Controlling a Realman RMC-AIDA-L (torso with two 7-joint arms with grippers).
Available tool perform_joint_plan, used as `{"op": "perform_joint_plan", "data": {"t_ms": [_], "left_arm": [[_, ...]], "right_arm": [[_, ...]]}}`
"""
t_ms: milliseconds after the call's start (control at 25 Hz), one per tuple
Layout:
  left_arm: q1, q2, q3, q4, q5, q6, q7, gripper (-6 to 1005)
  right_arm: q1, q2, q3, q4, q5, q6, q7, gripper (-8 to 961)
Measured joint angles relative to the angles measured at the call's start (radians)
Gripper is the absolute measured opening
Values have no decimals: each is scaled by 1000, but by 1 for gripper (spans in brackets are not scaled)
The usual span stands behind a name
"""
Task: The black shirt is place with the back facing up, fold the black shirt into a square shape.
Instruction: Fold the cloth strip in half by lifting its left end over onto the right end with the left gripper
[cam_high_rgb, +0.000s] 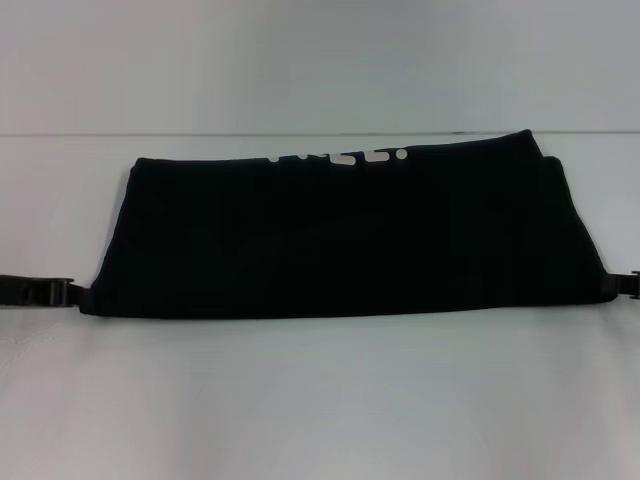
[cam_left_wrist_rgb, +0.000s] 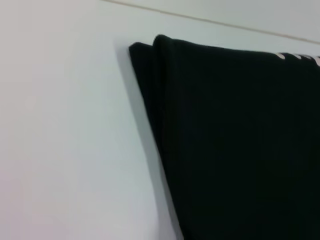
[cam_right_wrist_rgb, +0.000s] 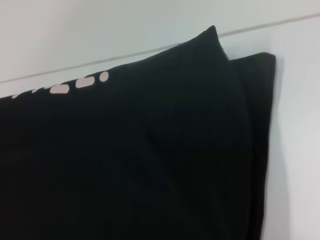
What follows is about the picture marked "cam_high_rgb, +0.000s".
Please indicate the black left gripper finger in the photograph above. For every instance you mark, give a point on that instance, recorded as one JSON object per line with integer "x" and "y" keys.
{"x": 40, "y": 290}

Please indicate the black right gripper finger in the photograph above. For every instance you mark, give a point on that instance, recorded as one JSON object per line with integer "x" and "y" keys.
{"x": 622, "y": 286}

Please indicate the black shirt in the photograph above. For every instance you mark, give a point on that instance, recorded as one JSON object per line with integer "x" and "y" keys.
{"x": 350, "y": 240}

